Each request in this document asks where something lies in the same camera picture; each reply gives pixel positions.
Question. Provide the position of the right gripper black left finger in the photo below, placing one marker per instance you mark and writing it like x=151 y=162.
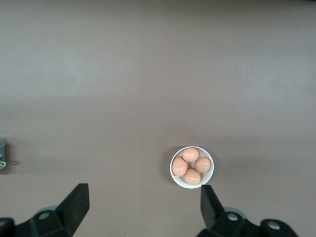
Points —
x=61 y=219

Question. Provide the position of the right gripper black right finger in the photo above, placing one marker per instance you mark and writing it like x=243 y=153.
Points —
x=222 y=224

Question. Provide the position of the brown egg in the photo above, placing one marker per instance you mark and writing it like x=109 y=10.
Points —
x=190 y=154
x=203 y=164
x=191 y=176
x=179 y=166

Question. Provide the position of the white round bowl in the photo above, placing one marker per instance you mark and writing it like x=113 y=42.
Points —
x=206 y=179

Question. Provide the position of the yellow blue rubber band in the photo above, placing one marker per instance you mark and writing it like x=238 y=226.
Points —
x=11 y=162

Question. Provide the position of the clear plastic egg box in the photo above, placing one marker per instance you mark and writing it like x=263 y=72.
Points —
x=2 y=150

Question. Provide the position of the brown table cover sheet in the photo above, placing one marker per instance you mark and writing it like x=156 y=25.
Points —
x=123 y=74

